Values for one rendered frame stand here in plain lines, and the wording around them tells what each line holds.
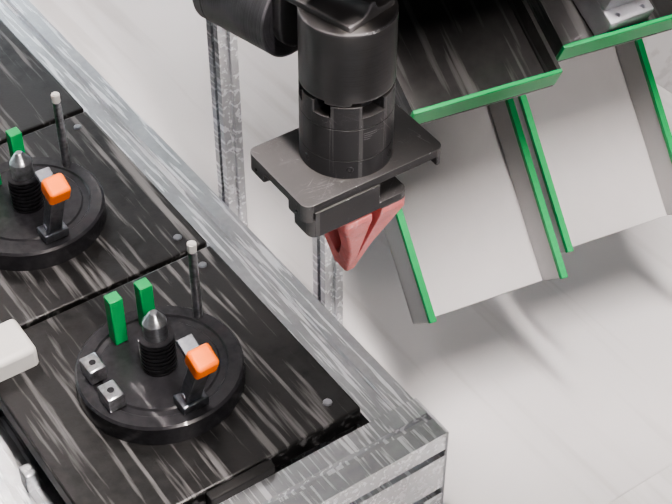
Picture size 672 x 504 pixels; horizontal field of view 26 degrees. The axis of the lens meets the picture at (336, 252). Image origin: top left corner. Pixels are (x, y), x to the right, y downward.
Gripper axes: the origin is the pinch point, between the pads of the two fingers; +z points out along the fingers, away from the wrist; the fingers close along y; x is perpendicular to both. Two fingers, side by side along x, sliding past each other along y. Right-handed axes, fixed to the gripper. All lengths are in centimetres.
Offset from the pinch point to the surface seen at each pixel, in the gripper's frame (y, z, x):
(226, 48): -14.3, 13.5, -39.6
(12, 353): 15.2, 24.5, -26.3
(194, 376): 6.6, 17.7, -10.3
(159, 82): -21, 39, -68
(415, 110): -14.7, 2.5, -11.9
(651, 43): -103, 65, -66
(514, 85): -23.0, 2.7, -10.3
